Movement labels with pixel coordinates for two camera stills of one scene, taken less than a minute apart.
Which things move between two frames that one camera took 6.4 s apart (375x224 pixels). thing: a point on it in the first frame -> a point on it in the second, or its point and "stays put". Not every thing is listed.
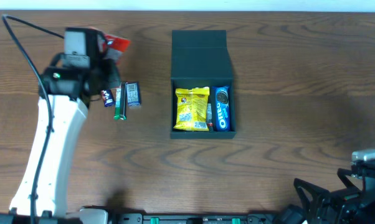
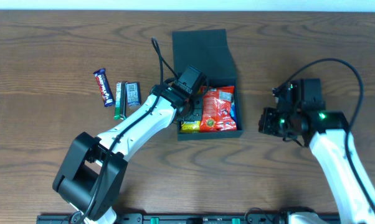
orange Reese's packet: x=118 y=44 -> x=216 y=109
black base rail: x=192 y=218 stays put
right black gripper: x=326 y=199 -> x=266 y=123
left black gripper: x=109 y=73 -> x=195 y=109
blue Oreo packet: x=222 y=108 -> x=233 y=111
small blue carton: x=132 y=94 stays put
